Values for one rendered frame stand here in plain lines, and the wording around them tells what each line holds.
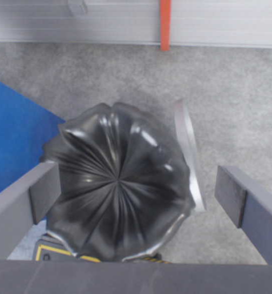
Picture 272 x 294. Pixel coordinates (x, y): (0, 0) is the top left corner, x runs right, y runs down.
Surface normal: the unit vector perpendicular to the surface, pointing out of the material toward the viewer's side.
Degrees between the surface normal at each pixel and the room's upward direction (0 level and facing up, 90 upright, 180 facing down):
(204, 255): 0
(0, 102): 90
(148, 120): 8
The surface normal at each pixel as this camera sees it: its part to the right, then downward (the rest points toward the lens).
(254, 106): -0.12, -0.14
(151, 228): -0.62, -0.59
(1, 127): 0.99, 0.09
